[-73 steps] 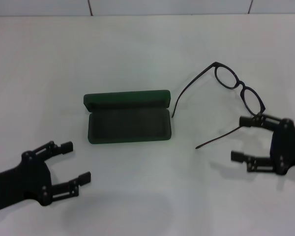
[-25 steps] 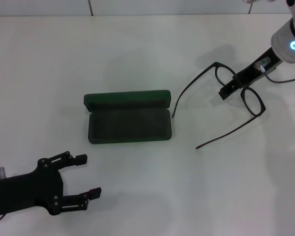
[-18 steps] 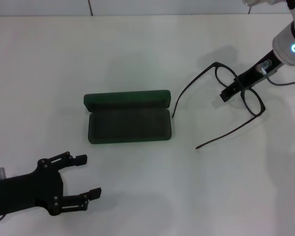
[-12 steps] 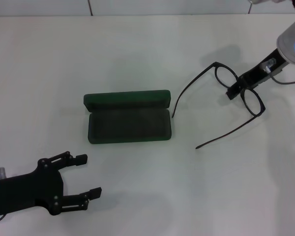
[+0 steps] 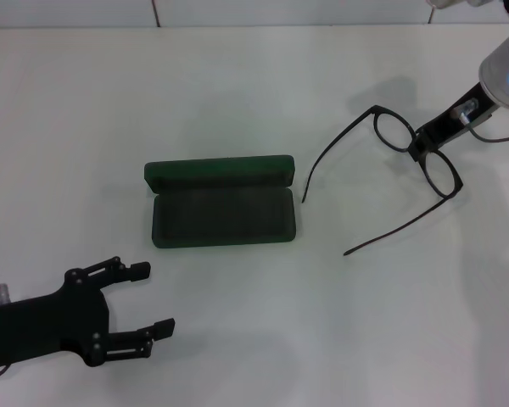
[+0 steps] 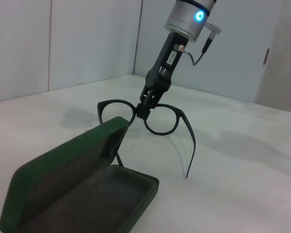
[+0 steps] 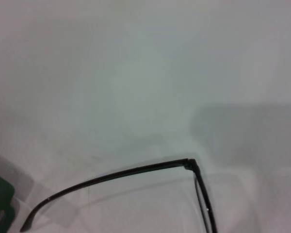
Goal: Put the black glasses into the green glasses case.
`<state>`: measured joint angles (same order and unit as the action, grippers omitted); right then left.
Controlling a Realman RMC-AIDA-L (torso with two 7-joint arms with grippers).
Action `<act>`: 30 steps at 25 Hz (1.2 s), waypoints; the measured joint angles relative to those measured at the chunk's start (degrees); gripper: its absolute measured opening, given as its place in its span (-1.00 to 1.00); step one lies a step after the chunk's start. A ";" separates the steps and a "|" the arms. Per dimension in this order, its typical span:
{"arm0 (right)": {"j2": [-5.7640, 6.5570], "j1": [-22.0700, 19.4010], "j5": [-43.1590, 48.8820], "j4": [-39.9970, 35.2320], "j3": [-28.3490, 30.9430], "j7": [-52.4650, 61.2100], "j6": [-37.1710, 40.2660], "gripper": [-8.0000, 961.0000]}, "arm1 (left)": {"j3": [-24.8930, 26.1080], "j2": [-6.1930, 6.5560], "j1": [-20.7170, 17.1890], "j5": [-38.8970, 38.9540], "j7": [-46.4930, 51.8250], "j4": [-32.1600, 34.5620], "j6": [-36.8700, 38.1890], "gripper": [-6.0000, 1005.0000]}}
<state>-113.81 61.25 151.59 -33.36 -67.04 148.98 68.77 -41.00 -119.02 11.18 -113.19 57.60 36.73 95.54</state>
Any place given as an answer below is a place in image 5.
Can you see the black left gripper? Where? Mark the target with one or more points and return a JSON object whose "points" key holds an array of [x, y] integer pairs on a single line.
{"points": [[46, 326]]}

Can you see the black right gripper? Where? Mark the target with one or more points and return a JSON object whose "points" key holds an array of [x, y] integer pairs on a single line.
{"points": [[458, 120]]}

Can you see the black glasses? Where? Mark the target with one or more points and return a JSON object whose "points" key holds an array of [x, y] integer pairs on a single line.
{"points": [[451, 193]]}

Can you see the green glasses case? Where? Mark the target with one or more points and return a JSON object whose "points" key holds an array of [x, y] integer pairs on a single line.
{"points": [[225, 216]]}

